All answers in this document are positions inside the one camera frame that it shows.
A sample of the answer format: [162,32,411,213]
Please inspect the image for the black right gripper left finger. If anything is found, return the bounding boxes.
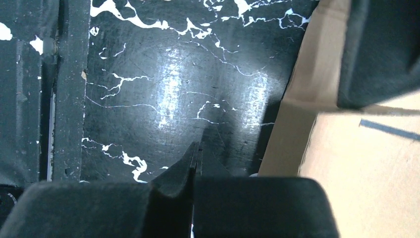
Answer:
[0,142,199,238]

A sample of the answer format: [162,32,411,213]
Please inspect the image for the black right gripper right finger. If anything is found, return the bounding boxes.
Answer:
[193,128,339,238]

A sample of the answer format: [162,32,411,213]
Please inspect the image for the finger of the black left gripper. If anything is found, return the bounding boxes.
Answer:
[337,0,420,109]

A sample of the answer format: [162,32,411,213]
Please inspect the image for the brown cardboard box sheet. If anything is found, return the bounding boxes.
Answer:
[258,0,420,238]

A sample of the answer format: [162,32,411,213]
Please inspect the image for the aluminium rail frame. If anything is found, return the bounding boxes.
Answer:
[0,0,90,223]

